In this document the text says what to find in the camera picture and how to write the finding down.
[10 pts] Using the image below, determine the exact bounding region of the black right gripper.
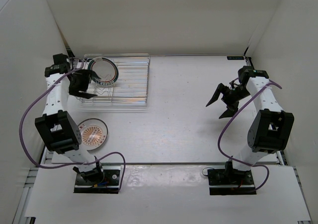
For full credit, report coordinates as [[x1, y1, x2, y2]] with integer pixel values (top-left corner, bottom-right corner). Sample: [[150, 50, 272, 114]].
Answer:
[[206, 83, 251, 119]]

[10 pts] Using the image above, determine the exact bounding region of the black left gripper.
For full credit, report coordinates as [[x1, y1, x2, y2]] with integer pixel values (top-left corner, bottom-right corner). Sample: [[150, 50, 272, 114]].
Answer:
[[69, 68, 100, 99]]

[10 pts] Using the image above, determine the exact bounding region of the green rimmed white plate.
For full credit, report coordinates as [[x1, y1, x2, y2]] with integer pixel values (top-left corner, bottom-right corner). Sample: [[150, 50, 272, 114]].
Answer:
[[88, 57, 119, 86]]

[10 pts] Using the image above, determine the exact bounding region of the orange sunburst plate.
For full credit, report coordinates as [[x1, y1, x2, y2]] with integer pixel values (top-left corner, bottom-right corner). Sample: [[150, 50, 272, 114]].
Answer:
[[78, 118, 109, 151], [88, 144, 107, 153]]

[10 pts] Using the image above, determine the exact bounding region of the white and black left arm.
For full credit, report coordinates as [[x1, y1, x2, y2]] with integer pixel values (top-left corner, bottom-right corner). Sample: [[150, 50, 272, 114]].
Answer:
[[35, 61, 104, 184]]

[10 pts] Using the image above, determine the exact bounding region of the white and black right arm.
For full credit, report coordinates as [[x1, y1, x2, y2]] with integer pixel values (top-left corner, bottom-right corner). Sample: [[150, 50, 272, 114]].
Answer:
[[207, 66, 294, 184]]

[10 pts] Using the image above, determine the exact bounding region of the small black label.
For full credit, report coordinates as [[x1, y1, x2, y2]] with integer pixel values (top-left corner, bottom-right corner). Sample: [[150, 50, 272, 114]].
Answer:
[[227, 56, 245, 61]]

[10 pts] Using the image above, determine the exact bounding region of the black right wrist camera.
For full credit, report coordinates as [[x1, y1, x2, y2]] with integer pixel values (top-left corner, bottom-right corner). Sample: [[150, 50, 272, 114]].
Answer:
[[238, 66, 253, 84]]

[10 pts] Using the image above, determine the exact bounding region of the wire dish rack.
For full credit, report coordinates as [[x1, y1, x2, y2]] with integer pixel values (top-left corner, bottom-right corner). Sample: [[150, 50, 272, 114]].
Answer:
[[69, 54, 151, 112]]

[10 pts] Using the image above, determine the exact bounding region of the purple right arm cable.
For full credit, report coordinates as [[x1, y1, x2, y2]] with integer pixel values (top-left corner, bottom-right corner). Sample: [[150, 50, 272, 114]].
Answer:
[[217, 78, 284, 190]]

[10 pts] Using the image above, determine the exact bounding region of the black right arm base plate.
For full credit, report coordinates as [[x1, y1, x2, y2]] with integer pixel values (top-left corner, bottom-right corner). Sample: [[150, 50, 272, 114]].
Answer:
[[207, 168, 256, 196]]

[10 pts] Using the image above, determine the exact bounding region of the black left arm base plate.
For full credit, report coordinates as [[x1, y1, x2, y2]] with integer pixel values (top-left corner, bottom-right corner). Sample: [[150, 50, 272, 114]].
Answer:
[[73, 166, 122, 194]]

